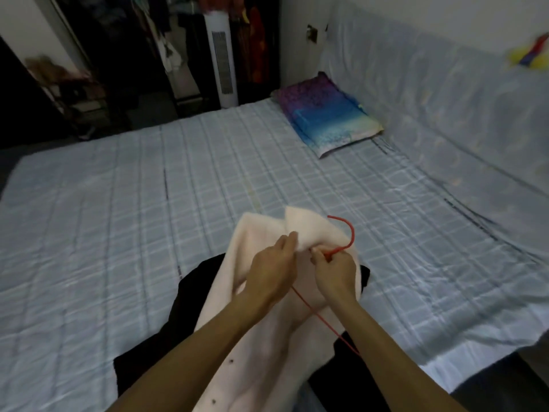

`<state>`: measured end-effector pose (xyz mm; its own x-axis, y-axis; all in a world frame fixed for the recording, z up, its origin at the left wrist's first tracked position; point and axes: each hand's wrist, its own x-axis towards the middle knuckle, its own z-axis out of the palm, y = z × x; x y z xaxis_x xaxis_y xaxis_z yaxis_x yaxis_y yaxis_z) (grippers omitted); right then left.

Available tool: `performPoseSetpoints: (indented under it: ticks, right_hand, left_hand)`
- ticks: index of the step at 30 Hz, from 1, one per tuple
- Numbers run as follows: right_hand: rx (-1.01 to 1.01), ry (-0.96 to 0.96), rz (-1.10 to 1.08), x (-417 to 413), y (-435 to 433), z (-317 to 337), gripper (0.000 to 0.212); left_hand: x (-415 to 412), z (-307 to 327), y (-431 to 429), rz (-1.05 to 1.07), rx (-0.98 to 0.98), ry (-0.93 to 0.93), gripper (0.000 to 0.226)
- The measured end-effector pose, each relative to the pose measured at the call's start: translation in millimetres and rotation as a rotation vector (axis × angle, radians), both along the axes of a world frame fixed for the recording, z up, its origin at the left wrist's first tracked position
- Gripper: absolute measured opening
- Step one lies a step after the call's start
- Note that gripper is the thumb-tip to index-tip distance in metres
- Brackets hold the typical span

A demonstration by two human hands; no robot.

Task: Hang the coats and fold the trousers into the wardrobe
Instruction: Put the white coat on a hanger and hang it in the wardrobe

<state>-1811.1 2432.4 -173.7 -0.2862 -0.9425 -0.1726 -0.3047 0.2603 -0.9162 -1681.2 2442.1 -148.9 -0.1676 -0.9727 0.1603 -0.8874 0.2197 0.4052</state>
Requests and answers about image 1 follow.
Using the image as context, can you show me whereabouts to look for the hanging clothes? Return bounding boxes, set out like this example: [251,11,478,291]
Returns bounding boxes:
[129,0,275,103]

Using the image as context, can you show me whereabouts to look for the black garment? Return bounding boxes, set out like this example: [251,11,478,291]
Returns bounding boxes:
[113,253,391,412]

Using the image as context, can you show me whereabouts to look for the purple and blue pillow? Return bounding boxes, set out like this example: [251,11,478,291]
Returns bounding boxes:
[271,73,384,159]

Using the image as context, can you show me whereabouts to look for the pale pink fleece garment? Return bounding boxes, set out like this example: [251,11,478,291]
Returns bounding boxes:
[192,206,362,412]

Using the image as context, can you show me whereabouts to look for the person's left hand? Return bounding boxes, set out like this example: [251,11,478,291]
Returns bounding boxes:
[243,231,299,313]

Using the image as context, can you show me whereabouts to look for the person's right forearm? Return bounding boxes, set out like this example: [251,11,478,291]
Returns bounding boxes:
[327,294,468,412]

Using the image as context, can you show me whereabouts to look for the blue plaid bed sheet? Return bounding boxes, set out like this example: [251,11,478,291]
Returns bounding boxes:
[0,98,549,412]

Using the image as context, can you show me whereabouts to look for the wooden shelf rack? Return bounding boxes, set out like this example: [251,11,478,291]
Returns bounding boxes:
[23,56,108,140]

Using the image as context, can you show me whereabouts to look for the person's left forearm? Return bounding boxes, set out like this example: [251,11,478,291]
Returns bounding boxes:
[106,292,275,412]

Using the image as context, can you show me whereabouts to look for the light blue headboard cover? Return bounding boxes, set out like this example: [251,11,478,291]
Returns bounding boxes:
[319,1,549,262]

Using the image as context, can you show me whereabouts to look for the person's right hand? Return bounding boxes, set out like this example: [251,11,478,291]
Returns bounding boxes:
[310,246,358,303]

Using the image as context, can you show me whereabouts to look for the yellow and red toy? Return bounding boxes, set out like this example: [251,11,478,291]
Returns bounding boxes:
[509,33,549,70]

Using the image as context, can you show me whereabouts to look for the white tower fan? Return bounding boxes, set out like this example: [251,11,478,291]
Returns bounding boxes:
[203,12,239,109]

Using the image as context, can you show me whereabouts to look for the red clothes hanger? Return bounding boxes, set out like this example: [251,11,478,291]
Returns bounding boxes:
[292,215,362,356]

